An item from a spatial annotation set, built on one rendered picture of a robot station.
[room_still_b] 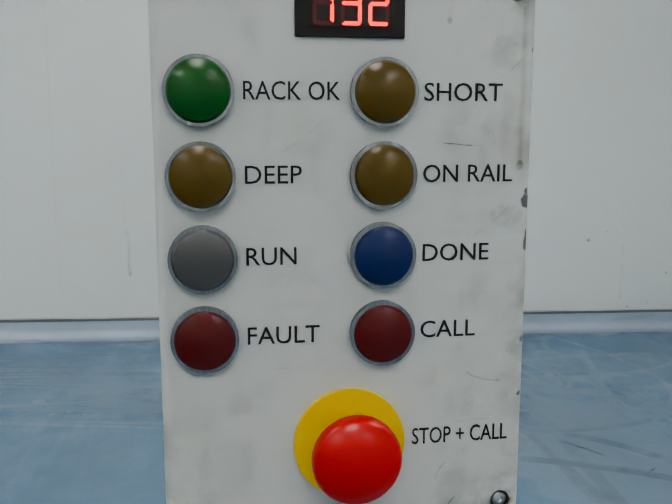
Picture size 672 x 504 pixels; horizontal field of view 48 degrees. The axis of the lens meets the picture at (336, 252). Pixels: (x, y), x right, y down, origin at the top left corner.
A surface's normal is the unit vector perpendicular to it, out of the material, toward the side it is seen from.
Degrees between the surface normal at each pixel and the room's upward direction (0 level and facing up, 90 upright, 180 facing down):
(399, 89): 90
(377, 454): 87
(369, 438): 66
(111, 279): 90
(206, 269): 93
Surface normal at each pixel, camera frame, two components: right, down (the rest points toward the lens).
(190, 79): 0.11, 0.11
